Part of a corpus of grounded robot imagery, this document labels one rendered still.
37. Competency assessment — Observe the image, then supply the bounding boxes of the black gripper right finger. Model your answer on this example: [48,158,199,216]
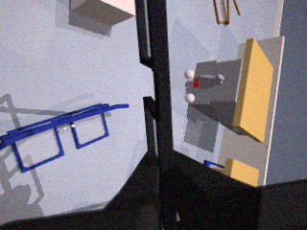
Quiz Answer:
[174,150,307,230]

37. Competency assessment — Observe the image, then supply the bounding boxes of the orange rectangular block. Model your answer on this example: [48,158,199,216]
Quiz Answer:
[212,158,259,186]

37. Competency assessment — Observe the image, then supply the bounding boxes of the beige flat panel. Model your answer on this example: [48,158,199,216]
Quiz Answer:
[218,35,284,186]

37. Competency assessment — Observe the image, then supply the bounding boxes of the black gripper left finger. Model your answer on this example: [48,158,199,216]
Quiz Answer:
[0,150,163,230]

